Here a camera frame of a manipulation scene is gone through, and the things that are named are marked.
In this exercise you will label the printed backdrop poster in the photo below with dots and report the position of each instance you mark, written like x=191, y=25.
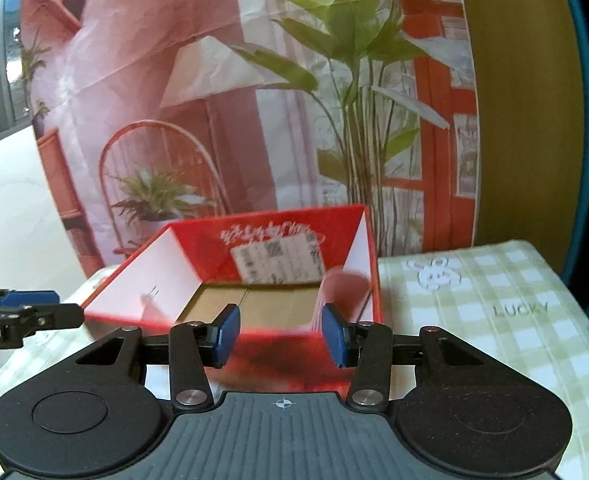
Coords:
x=174, y=110

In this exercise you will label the green checked blanket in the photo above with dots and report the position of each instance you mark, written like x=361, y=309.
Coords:
x=474, y=300

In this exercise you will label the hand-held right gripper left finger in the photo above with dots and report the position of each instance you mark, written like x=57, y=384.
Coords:
x=227, y=335

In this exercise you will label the red cardboard box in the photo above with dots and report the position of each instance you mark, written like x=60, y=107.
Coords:
x=199, y=242

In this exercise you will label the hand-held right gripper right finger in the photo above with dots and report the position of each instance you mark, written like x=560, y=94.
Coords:
x=335, y=335

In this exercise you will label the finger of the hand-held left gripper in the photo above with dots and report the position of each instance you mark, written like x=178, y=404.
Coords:
x=27, y=298
x=57, y=316

